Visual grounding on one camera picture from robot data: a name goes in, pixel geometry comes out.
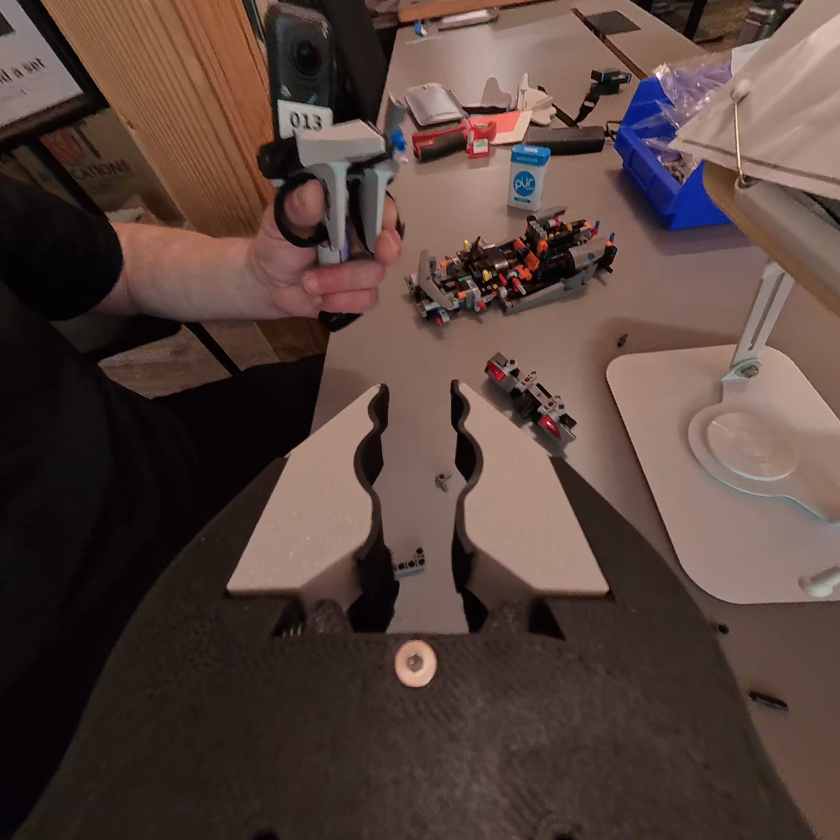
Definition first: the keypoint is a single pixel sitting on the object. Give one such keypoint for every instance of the white plastic part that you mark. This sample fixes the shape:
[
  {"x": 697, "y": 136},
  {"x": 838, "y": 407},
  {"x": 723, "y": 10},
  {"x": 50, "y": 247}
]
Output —
[
  {"x": 497, "y": 95},
  {"x": 535, "y": 102}
]

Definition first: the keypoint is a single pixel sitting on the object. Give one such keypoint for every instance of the grey red lego subassembly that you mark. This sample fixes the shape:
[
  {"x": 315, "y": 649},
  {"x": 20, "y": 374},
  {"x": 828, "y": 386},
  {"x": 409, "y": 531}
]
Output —
[{"x": 531, "y": 403}]

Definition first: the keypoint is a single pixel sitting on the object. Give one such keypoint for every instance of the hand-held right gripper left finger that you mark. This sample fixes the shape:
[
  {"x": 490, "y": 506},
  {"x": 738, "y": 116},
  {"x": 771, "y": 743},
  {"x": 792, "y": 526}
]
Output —
[{"x": 308, "y": 525}]

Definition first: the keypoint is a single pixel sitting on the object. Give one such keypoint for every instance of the person's black clothing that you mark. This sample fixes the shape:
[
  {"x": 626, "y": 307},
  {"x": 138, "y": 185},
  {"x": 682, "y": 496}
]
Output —
[{"x": 98, "y": 492}]

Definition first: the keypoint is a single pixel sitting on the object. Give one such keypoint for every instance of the person's left forearm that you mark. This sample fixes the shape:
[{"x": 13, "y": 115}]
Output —
[{"x": 184, "y": 275}]

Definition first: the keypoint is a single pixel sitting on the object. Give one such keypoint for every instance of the red black hand tool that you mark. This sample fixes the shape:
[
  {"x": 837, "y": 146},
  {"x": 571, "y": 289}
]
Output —
[{"x": 439, "y": 144}]

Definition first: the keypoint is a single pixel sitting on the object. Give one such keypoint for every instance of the cardboard box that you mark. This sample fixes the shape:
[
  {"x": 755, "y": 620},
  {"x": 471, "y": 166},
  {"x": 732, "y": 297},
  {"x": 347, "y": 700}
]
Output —
[{"x": 92, "y": 170}]

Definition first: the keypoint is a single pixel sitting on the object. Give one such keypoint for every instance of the instruction booklet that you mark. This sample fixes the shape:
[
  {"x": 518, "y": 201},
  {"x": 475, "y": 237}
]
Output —
[{"x": 787, "y": 98}]

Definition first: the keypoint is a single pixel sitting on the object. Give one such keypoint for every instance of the black office chair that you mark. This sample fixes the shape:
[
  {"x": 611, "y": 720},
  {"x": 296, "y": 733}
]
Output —
[{"x": 361, "y": 52}]

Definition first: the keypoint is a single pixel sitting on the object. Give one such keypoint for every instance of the framed tag poster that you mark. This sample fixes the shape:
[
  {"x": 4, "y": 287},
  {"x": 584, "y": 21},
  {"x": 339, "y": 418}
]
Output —
[{"x": 33, "y": 59}]

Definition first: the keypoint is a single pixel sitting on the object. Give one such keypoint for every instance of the clear plastic bags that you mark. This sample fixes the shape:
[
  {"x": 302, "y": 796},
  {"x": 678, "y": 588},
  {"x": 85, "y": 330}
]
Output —
[{"x": 689, "y": 98}]

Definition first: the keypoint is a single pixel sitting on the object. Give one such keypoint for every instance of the black desk mat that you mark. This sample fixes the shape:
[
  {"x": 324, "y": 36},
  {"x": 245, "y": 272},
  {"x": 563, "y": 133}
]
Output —
[{"x": 611, "y": 21}]

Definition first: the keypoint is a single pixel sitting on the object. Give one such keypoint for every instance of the dark grey lego beam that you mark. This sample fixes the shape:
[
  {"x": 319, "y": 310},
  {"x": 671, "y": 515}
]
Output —
[{"x": 409, "y": 564}]

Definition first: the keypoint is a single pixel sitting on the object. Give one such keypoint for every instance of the loose small pieces at right edge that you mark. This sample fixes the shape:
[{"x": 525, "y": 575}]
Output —
[{"x": 768, "y": 699}]

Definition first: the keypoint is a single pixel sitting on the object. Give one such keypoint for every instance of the lego car chassis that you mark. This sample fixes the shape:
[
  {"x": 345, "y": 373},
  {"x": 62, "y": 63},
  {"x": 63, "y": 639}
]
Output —
[{"x": 512, "y": 269}]

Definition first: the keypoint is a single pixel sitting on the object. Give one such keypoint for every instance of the small grey lego piece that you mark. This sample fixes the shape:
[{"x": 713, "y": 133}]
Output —
[{"x": 443, "y": 482}]

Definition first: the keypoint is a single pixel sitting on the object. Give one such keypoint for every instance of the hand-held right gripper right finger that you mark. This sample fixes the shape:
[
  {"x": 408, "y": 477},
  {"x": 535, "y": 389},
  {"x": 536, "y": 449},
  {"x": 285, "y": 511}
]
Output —
[{"x": 525, "y": 525}]

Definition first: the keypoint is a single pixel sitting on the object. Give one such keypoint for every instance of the blue storage bin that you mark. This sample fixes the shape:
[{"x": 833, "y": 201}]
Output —
[{"x": 682, "y": 197}]

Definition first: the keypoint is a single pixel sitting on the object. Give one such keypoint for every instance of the black power bank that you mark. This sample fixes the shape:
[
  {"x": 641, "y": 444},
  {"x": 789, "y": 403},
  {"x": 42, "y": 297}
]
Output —
[{"x": 564, "y": 140}]

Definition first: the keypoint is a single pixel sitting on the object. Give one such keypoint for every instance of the silver pouch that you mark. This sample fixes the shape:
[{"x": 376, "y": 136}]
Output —
[{"x": 433, "y": 103}]

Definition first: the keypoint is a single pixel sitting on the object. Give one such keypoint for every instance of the white book stand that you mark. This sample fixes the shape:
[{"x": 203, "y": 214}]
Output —
[{"x": 656, "y": 459}]

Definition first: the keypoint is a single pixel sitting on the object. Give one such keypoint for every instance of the red white card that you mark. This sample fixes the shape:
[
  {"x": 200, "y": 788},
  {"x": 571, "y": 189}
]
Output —
[{"x": 512, "y": 124}]

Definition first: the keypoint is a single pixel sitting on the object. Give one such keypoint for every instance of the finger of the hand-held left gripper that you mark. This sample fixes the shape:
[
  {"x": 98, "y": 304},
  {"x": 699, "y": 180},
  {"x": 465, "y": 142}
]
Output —
[
  {"x": 380, "y": 174},
  {"x": 334, "y": 144}
]

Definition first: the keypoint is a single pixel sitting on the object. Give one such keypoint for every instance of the wooden desk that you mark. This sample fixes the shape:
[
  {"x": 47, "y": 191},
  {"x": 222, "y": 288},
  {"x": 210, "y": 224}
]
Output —
[{"x": 459, "y": 8}]

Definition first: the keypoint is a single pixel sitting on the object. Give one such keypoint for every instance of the person's left hand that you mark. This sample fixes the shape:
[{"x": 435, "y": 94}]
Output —
[{"x": 289, "y": 282}]

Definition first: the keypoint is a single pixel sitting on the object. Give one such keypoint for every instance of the grey lego connector blue pin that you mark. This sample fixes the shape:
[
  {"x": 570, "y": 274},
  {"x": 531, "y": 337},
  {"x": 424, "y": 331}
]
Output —
[{"x": 396, "y": 131}]

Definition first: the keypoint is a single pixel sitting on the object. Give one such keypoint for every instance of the white blue gum container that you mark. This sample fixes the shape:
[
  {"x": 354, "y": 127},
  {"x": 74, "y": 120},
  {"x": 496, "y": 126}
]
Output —
[{"x": 528, "y": 180}]

